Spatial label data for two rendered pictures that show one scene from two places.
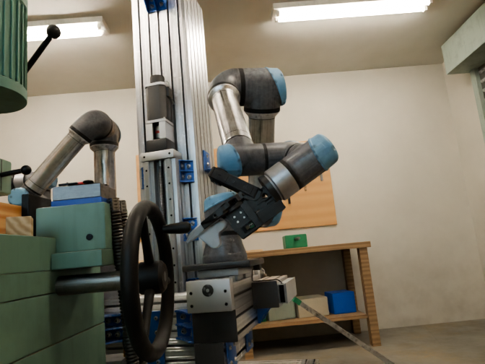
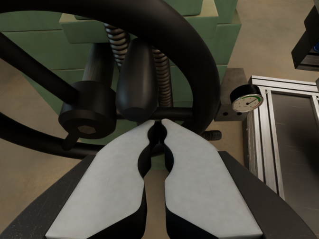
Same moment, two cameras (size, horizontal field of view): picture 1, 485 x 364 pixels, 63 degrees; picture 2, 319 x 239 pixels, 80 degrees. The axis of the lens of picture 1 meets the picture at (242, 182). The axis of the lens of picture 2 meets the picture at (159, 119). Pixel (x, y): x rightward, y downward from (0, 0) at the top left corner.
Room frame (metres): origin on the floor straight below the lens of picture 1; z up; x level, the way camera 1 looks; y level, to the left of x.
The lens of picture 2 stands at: (0.84, 0.06, 0.99)
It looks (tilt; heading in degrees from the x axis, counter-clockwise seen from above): 58 degrees down; 91
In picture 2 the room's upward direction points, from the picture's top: 4 degrees counter-clockwise
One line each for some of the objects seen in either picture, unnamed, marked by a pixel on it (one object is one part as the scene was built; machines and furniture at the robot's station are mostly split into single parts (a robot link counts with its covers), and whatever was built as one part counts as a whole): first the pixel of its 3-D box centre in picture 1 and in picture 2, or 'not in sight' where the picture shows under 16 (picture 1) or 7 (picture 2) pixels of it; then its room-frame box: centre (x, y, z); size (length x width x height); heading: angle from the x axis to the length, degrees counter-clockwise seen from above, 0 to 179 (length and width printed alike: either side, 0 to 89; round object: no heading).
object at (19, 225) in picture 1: (19, 227); not in sight; (0.69, 0.39, 0.92); 0.04 x 0.04 x 0.03; 23
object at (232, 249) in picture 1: (224, 246); not in sight; (1.37, 0.08, 0.87); 0.15 x 0.15 x 0.10
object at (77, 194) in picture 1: (87, 196); not in sight; (0.83, 0.33, 0.99); 0.13 x 0.11 x 0.06; 179
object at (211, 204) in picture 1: (223, 212); not in sight; (1.37, 0.08, 0.98); 0.13 x 0.12 x 0.14; 100
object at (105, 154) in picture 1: (105, 179); not in sight; (1.62, 0.57, 1.19); 0.15 x 0.12 x 0.55; 1
